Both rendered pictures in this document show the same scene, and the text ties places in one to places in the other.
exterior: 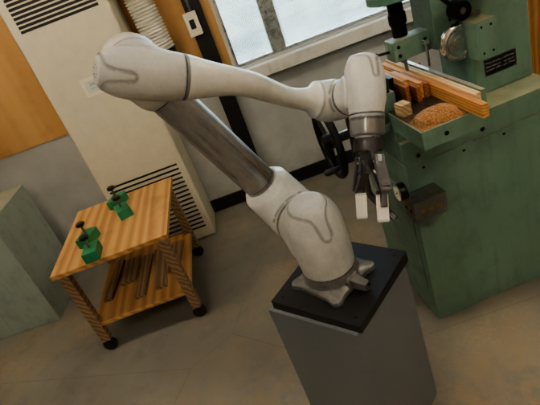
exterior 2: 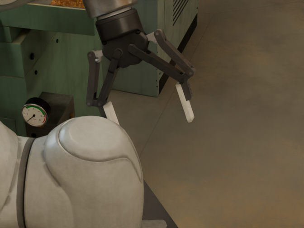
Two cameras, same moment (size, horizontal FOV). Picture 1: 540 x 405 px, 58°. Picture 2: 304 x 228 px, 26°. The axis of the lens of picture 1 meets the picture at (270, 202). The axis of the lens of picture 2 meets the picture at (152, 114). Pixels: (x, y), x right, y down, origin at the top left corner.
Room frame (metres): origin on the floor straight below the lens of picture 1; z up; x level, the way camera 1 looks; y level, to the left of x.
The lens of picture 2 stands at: (0.81, 0.65, 1.53)
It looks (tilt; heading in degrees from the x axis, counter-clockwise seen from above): 36 degrees down; 285
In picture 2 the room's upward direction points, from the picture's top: straight up
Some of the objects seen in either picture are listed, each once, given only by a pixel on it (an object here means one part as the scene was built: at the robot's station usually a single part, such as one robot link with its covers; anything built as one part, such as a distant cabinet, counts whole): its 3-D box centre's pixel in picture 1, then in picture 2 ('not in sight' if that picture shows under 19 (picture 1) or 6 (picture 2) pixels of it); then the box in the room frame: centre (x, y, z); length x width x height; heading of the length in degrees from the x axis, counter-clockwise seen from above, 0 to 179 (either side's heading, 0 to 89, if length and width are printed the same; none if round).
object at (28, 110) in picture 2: (402, 193); (37, 114); (1.37, -0.42, 0.65); 0.06 x 0.04 x 0.08; 3
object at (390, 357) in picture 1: (359, 354); not in sight; (1.12, -0.09, 0.30); 0.30 x 0.30 x 0.60; 43
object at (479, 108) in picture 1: (425, 85); not in sight; (1.52, -0.63, 0.92); 0.67 x 0.02 x 0.04; 3
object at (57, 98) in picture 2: (425, 202); (51, 121); (1.37, -0.49, 0.58); 0.12 x 0.08 x 0.08; 93
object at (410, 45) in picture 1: (408, 47); not in sight; (1.64, -0.64, 1.03); 0.14 x 0.07 x 0.09; 93
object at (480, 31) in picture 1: (478, 37); not in sight; (1.49, -0.81, 1.02); 0.09 x 0.07 x 0.12; 3
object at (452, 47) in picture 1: (457, 42); not in sight; (1.52, -0.76, 1.02); 0.12 x 0.03 x 0.12; 93
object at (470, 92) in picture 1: (426, 79); not in sight; (1.55, -0.64, 0.92); 0.60 x 0.02 x 0.05; 3
